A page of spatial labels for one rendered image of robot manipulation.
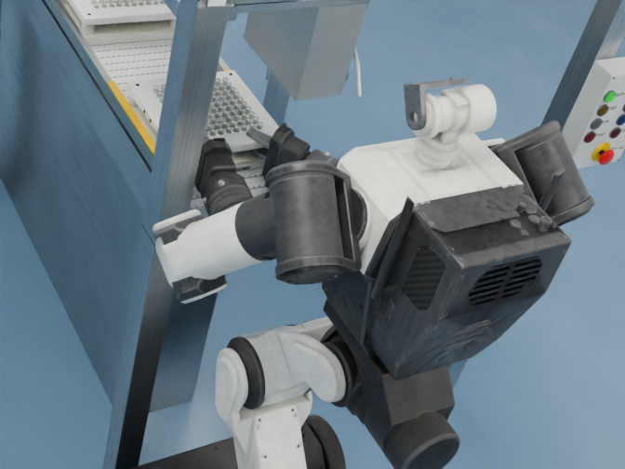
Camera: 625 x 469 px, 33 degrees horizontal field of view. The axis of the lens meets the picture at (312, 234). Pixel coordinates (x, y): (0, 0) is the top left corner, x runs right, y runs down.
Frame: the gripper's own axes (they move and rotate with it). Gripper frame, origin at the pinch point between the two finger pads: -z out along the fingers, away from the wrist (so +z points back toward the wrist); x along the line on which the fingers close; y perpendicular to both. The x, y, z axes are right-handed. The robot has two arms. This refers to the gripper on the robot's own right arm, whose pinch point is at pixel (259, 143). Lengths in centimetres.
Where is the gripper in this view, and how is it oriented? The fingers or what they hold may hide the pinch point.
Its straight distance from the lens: 207.7
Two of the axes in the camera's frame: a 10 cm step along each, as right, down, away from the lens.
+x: -2.3, 7.3, 6.4
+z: 8.5, 4.7, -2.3
